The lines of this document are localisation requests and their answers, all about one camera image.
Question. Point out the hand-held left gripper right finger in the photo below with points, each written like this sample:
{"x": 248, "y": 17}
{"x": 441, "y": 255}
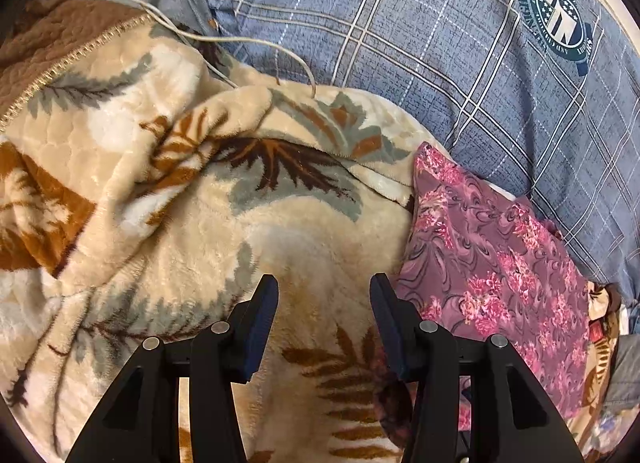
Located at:
{"x": 395, "y": 338}

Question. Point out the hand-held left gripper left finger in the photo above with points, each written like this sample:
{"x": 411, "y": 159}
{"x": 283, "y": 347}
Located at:
{"x": 260, "y": 328}

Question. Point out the purple floral garment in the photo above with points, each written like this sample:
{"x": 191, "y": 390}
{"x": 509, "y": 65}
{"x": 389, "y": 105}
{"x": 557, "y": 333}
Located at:
{"x": 480, "y": 253}

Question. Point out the beige leaf-print fleece blanket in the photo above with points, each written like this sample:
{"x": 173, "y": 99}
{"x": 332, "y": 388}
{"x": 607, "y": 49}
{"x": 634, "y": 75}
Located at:
{"x": 175, "y": 203}

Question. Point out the grey folded cloth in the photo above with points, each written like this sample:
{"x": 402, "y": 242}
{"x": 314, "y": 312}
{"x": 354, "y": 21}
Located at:
{"x": 625, "y": 373}

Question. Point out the brown quilted bedspread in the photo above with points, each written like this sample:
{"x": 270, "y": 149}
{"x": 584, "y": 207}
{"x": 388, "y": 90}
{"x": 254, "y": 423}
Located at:
{"x": 55, "y": 38}

